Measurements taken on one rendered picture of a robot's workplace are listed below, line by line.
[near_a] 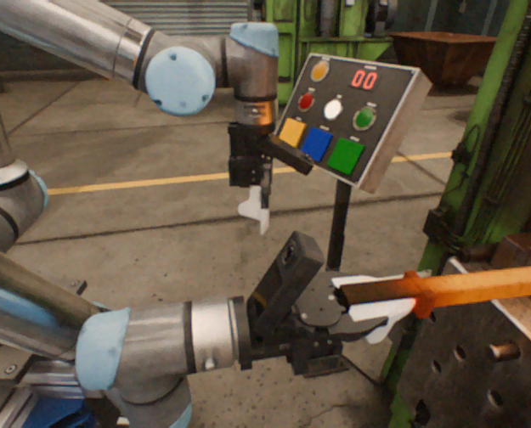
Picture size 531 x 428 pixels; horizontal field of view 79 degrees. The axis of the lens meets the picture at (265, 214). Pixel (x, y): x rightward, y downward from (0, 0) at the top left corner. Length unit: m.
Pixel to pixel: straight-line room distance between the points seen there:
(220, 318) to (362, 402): 1.21
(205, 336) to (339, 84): 0.72
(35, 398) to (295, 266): 0.63
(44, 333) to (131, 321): 0.11
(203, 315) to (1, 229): 0.45
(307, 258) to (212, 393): 1.23
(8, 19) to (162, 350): 0.38
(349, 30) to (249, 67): 4.83
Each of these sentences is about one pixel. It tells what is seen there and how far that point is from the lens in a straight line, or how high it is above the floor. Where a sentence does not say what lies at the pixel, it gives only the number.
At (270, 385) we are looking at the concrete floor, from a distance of 1.50.
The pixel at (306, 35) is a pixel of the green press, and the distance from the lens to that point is 5.11.
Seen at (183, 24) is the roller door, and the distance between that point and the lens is 8.13.
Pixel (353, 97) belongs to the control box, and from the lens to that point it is 0.86.
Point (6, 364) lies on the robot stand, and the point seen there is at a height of 0.82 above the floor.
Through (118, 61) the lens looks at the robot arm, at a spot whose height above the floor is 1.26.
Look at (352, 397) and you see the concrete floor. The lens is 1.52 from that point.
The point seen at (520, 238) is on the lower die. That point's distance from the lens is 0.70.
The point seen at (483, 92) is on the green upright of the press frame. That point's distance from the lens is 0.92.
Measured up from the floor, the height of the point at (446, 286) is 1.03.
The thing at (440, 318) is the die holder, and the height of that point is 0.78.
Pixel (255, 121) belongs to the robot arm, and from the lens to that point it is 0.57.
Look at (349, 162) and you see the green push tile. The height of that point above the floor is 1.00.
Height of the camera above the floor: 1.31
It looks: 33 degrees down
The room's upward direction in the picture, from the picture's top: straight up
